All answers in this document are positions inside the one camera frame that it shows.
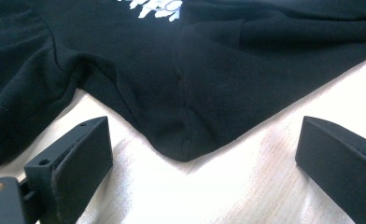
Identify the black printed t-shirt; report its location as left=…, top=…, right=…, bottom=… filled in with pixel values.
left=0, top=0, right=366, bottom=172

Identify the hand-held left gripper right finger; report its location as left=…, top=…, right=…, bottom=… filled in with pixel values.
left=294, top=115, right=366, bottom=224

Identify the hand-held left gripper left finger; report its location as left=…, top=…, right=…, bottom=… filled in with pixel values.
left=23, top=116, right=114, bottom=224

